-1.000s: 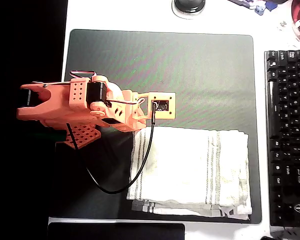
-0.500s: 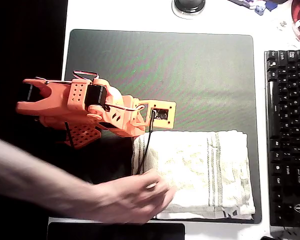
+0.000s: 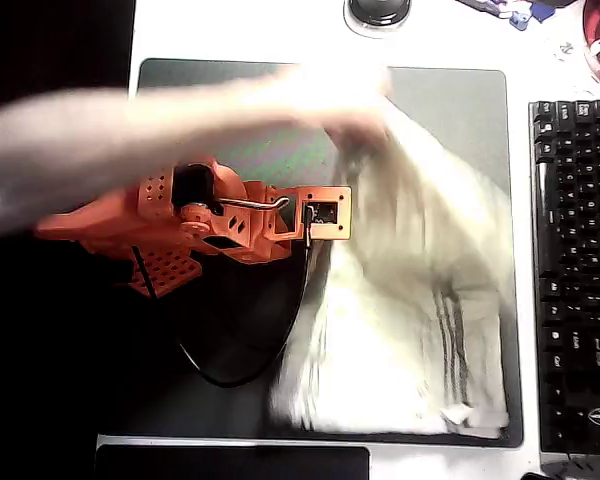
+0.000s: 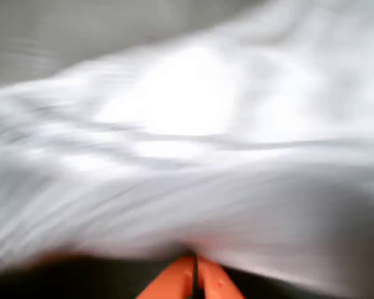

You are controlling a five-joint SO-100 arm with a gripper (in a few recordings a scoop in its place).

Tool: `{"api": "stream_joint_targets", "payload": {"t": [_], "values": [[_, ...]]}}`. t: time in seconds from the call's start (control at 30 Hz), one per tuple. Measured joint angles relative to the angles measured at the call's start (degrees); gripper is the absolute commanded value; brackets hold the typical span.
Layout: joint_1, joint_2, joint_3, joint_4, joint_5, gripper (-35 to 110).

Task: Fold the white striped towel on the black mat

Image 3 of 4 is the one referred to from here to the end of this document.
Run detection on white striped towel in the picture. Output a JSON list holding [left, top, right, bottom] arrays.
[[269, 99, 516, 441]]

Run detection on person's left forearm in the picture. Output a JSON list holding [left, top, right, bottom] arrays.
[[0, 79, 261, 241]]

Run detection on person's left hand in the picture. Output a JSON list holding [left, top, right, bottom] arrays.
[[239, 62, 396, 154]]

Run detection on black desk mat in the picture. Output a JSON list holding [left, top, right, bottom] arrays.
[[97, 58, 525, 449]]

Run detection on black rectangular pad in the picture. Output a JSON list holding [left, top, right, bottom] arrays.
[[95, 444, 370, 480]]

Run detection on round black desk object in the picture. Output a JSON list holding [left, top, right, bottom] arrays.
[[343, 0, 412, 37]]

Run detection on dark purple patterned item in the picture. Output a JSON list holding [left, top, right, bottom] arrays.
[[454, 0, 512, 20]]

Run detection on black keyboard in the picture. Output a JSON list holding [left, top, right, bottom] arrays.
[[528, 98, 600, 456]]

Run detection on small blue plastic piece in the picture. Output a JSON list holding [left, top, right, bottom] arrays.
[[508, 8, 534, 31]]

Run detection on dark blue object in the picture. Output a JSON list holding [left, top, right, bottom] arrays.
[[529, 0, 581, 22]]

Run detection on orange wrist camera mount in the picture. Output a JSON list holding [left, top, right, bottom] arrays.
[[267, 185, 354, 242]]

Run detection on black camera cable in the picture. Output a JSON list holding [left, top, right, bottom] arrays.
[[129, 202, 316, 389]]

